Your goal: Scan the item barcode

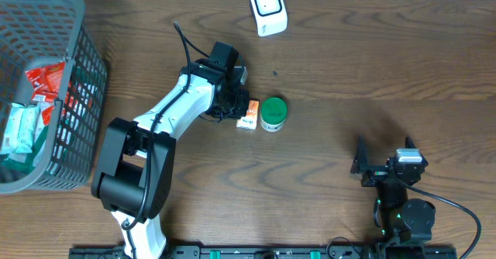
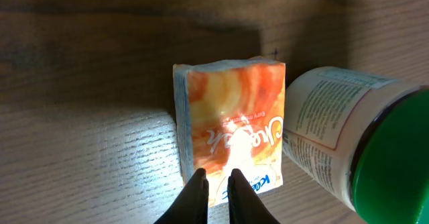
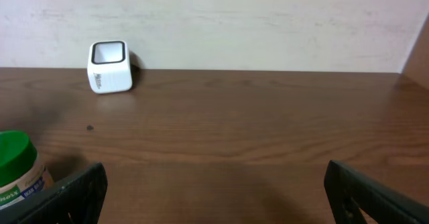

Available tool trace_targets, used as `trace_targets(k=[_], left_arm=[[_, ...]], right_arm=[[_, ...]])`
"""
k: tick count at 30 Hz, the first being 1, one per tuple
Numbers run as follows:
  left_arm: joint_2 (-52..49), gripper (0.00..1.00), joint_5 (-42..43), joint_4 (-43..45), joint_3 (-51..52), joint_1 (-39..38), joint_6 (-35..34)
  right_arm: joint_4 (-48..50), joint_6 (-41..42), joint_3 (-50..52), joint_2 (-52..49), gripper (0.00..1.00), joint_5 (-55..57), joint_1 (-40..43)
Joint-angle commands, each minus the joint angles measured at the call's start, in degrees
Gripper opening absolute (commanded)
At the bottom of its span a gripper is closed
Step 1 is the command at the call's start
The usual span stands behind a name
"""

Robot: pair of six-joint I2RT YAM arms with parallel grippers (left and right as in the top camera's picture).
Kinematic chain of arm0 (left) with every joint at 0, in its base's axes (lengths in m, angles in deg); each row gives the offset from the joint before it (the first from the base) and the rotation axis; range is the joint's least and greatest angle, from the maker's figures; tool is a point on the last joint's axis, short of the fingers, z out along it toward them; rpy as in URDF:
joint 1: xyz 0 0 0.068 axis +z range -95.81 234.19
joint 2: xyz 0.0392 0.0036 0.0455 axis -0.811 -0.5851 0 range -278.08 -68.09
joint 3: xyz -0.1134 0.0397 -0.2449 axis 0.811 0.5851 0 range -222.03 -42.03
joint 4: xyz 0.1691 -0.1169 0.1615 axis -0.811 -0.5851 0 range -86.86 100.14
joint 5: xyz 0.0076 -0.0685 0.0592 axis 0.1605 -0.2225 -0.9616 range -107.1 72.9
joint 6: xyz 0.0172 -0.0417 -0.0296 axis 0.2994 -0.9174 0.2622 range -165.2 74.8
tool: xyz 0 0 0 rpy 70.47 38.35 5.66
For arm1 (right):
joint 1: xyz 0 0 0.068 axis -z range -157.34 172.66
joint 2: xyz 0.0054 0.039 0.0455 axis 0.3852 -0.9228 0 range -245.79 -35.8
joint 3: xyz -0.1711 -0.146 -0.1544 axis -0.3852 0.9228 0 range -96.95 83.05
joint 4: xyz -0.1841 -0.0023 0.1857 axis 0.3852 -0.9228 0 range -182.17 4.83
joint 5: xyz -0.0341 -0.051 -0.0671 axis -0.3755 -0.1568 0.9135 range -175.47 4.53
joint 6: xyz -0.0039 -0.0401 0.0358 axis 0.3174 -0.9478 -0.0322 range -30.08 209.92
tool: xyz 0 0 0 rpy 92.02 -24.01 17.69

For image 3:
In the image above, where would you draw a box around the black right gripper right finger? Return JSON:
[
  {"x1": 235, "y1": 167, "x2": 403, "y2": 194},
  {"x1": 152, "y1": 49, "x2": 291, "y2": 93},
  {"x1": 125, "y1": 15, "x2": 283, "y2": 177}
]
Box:
[{"x1": 324, "y1": 160, "x2": 428, "y2": 224}]

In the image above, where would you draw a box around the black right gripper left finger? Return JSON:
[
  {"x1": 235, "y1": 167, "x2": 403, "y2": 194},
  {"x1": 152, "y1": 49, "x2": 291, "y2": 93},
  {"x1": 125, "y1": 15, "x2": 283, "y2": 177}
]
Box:
[{"x1": 1, "y1": 163, "x2": 108, "y2": 224}]

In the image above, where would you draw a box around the green lid seasoning jar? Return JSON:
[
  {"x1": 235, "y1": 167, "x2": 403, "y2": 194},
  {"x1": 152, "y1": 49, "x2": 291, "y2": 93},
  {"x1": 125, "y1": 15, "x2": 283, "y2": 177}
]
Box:
[{"x1": 1, "y1": 131, "x2": 54, "y2": 209}]

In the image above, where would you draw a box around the white barcode scanner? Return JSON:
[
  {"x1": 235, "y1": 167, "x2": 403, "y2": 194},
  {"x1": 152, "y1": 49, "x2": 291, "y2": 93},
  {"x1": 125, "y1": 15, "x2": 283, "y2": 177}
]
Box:
[{"x1": 86, "y1": 40, "x2": 133, "y2": 94}]

